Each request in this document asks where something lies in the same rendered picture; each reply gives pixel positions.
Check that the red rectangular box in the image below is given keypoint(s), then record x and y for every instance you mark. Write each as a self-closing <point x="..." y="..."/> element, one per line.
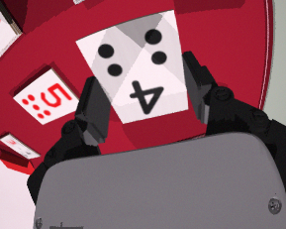
<point x="16" y="164"/>

